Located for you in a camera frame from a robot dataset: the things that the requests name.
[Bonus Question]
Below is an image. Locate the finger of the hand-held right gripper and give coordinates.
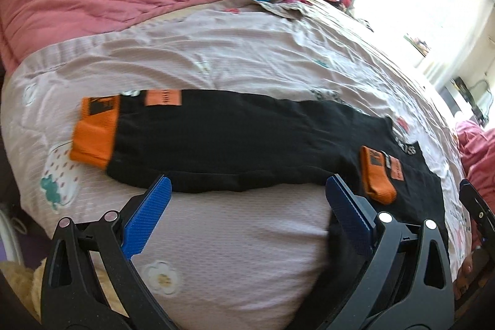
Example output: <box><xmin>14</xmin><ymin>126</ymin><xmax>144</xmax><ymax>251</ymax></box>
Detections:
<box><xmin>459</xmin><ymin>179</ymin><xmax>495</xmax><ymax>249</ymax></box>

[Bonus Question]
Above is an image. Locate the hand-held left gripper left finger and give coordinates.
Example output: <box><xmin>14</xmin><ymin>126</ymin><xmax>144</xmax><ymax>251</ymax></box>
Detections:
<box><xmin>40</xmin><ymin>175</ymin><xmax>179</xmax><ymax>330</ymax></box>

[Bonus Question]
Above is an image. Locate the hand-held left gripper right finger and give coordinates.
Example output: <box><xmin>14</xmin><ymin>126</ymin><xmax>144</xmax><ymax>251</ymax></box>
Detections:
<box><xmin>325</xmin><ymin>173</ymin><xmax>455</xmax><ymax>330</ymax></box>

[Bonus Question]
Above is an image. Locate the black shirt with orange cuffs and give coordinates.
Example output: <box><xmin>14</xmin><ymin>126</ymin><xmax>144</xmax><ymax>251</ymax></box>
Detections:
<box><xmin>70</xmin><ymin>88</ymin><xmax>449</xmax><ymax>269</ymax></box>

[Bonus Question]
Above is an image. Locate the person's right hand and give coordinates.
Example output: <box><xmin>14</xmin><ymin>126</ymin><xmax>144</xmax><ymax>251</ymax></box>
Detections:
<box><xmin>456</xmin><ymin>256</ymin><xmax>480</xmax><ymax>302</ymax></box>

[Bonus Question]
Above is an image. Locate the crumpled pink-red cloth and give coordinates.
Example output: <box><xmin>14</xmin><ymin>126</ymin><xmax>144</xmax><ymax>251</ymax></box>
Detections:
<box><xmin>454</xmin><ymin>119</ymin><xmax>495</xmax><ymax>211</ymax></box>

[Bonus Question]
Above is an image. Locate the white desk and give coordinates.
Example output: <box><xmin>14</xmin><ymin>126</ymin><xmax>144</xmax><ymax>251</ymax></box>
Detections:
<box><xmin>441</xmin><ymin>77</ymin><xmax>492</xmax><ymax>126</ymax></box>

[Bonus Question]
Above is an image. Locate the yellow fluffy cloth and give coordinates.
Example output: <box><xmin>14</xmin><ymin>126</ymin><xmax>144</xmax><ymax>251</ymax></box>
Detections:
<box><xmin>0</xmin><ymin>260</ymin><xmax>45</xmax><ymax>321</ymax></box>

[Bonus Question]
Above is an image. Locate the printed pale bed sheet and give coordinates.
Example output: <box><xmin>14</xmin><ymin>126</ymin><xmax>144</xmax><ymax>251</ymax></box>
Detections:
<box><xmin>0</xmin><ymin>0</ymin><xmax>476</xmax><ymax>330</ymax></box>

